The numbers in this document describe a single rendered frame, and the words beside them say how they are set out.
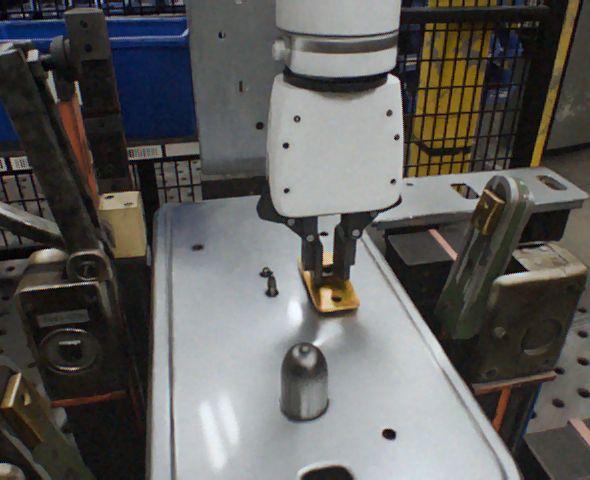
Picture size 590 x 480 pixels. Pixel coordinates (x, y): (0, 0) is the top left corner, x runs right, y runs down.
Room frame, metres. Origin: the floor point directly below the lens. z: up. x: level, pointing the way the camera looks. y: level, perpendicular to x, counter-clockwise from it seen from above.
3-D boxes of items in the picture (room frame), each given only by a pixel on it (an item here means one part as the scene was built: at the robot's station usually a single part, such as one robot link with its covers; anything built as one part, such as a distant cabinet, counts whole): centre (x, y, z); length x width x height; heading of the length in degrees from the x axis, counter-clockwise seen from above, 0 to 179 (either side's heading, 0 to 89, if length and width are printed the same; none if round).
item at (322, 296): (0.38, -0.03, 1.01); 0.08 x 0.04 x 0.01; 12
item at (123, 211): (0.43, 0.16, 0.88); 0.04 x 0.04 x 0.36; 12
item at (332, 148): (0.38, -0.03, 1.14); 0.10 x 0.07 x 0.11; 102
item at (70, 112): (0.44, 0.19, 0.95); 0.03 x 0.01 x 0.50; 12
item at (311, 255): (0.38, 0.00, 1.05); 0.03 x 0.03 x 0.07; 12
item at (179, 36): (0.76, 0.29, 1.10); 0.30 x 0.17 x 0.13; 92
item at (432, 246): (0.48, -0.15, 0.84); 0.11 x 0.10 x 0.28; 102
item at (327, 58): (0.38, -0.03, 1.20); 0.09 x 0.08 x 0.03; 102
